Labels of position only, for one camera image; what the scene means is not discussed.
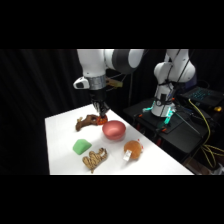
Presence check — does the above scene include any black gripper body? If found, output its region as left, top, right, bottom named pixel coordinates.
left=88, top=87, right=109, bottom=105

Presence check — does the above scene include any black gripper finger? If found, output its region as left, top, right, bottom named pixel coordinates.
left=92, top=102, right=103, bottom=117
left=99, top=101, right=111, bottom=117

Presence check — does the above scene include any pink bowl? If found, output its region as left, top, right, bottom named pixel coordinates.
left=101, top=119, right=127, bottom=142

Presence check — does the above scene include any brown plush moose toy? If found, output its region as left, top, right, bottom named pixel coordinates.
left=74, top=113, right=102, bottom=132

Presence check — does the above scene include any green foam block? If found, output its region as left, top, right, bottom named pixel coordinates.
left=72, top=138, right=93, bottom=156

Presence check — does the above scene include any orange plush toy with tag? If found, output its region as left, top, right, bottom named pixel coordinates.
left=122, top=139, right=145, bottom=162

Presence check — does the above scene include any black curtain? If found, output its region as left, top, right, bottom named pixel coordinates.
left=0, top=49, right=224, bottom=176

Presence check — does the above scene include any black robot stand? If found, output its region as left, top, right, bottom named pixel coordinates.
left=122, top=96, right=224, bottom=165

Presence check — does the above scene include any black laptop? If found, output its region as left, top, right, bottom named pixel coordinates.
left=179, top=85, right=224, bottom=108

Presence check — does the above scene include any brown wrist mount board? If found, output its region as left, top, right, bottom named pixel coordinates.
left=105, top=78, right=124, bottom=89

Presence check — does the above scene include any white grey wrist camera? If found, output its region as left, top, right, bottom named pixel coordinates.
left=72, top=76, right=91, bottom=90

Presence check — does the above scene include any yellow cable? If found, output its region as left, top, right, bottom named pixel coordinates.
left=187, top=97, right=224, bottom=169

